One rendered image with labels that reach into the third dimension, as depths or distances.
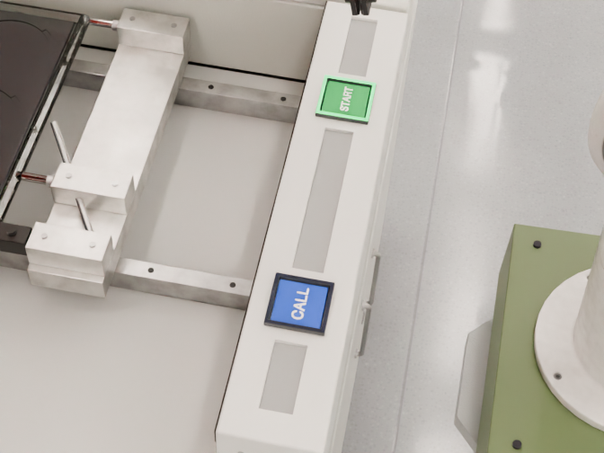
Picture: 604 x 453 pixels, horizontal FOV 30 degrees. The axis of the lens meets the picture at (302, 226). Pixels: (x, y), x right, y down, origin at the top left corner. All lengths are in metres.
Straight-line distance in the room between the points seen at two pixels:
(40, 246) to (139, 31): 0.32
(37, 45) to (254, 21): 0.25
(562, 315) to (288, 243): 0.27
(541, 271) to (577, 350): 0.11
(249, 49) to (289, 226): 0.36
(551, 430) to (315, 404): 0.22
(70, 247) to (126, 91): 0.24
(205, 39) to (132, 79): 0.12
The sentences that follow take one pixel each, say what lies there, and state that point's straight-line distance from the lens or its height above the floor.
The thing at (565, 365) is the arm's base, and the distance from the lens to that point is 1.08.
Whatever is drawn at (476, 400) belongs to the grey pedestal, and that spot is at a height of 0.82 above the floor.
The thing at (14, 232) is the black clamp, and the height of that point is 0.91.
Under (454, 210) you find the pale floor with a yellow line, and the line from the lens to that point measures 2.34.
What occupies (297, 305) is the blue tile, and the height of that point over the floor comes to 0.96.
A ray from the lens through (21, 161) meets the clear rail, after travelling 1.24.
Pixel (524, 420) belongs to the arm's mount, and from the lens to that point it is 1.05.
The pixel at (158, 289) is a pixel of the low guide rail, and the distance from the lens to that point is 1.20.
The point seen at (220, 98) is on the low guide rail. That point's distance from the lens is 1.35.
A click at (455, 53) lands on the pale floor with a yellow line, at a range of 2.65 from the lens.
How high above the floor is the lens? 1.83
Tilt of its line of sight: 53 degrees down
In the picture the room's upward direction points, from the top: 4 degrees clockwise
